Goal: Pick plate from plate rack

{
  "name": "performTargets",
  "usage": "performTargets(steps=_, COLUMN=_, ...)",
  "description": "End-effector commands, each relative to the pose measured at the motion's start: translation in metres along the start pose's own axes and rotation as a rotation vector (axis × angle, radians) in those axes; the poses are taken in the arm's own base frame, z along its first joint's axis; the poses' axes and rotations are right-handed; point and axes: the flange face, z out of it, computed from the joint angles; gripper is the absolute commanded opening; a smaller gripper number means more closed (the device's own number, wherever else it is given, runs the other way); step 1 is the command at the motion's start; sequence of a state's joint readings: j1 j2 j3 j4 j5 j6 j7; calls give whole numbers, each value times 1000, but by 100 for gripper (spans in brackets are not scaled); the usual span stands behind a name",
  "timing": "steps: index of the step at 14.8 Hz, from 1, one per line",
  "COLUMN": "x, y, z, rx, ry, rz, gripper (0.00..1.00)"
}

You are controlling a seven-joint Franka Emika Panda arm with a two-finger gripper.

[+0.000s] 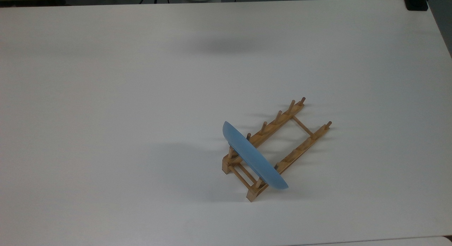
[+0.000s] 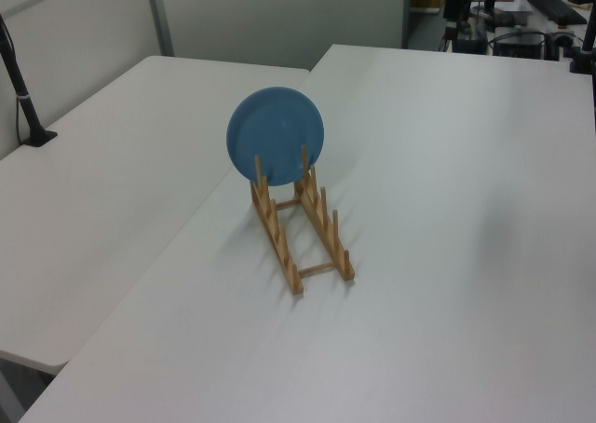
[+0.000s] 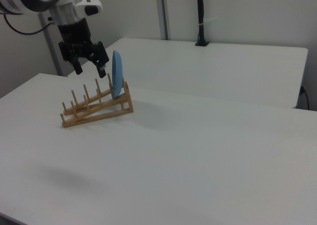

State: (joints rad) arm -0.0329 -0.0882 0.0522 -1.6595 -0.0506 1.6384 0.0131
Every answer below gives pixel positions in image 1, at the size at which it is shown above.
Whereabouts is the blue round plate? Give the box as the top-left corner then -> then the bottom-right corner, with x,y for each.
222,121 -> 289,190

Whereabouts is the wooden plate rack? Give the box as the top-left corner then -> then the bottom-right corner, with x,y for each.
222,97 -> 332,202

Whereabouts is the black table clamp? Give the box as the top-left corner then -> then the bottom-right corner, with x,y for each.
402,0 -> 429,11

